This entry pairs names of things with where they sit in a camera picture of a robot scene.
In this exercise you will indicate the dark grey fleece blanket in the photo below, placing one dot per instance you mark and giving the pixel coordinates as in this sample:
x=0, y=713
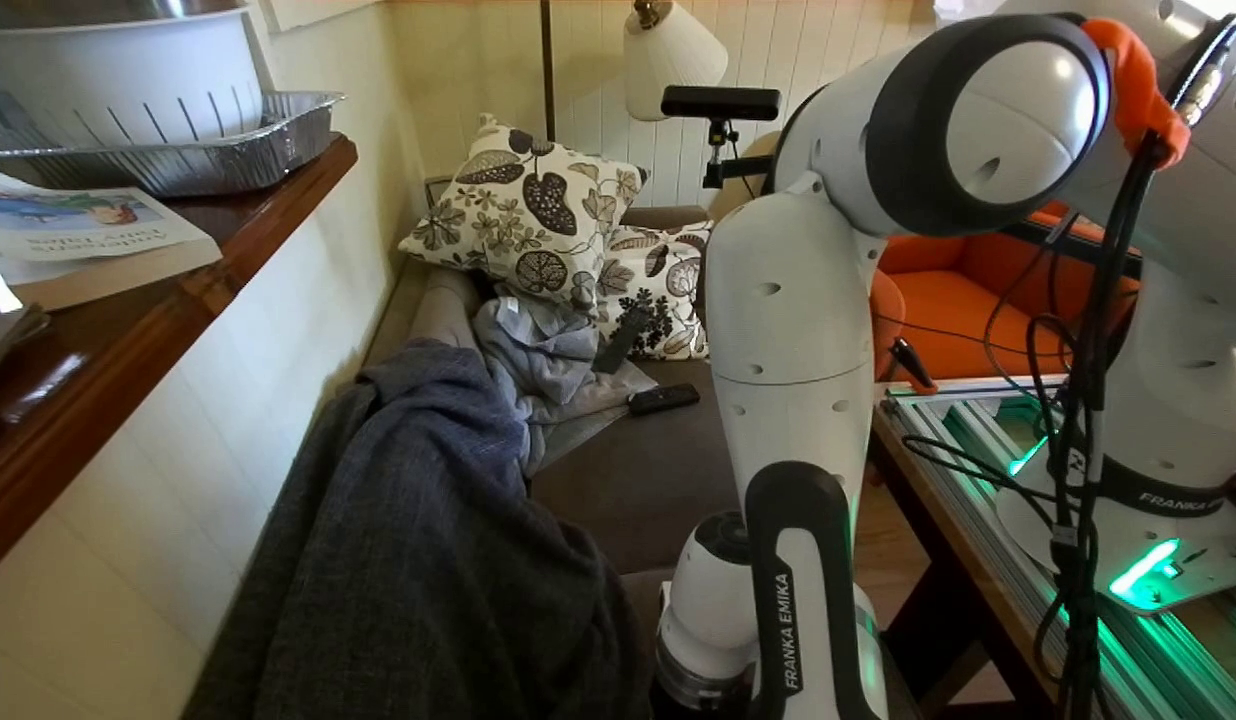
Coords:
x=404, y=573

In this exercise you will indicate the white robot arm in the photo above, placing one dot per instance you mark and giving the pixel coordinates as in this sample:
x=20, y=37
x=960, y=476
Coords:
x=1104, y=109

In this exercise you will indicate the black remote control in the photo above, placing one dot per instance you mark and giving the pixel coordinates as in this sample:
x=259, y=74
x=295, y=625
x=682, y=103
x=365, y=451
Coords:
x=660, y=397

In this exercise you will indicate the light grey crumpled cloth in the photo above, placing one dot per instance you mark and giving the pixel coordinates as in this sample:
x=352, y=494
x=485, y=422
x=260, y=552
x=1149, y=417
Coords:
x=546, y=367

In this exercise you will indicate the small floral throw pillow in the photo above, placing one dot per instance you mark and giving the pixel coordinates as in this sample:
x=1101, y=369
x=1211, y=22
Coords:
x=653, y=272

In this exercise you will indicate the large floral throw pillow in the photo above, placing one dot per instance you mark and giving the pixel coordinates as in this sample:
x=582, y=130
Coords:
x=531, y=212

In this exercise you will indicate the white floor lamp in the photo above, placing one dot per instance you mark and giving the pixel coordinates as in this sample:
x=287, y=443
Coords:
x=660, y=47

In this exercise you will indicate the robot mounting table green-lit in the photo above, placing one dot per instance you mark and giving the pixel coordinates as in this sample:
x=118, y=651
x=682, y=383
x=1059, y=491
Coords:
x=980, y=600

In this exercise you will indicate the orange armchair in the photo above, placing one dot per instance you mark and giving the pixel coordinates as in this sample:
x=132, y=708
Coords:
x=980, y=300

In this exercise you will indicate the aluminium foil tray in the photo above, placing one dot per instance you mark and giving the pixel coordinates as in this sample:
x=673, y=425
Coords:
x=295, y=130

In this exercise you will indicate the wooden counter shelf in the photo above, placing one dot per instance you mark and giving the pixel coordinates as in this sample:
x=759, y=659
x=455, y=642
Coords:
x=69, y=385

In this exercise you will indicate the paper magazine on counter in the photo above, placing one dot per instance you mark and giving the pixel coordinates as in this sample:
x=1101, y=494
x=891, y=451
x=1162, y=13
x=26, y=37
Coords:
x=76, y=246

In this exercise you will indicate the black camera on stand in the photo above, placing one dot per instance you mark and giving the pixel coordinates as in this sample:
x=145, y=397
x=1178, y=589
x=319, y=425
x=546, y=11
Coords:
x=720, y=109

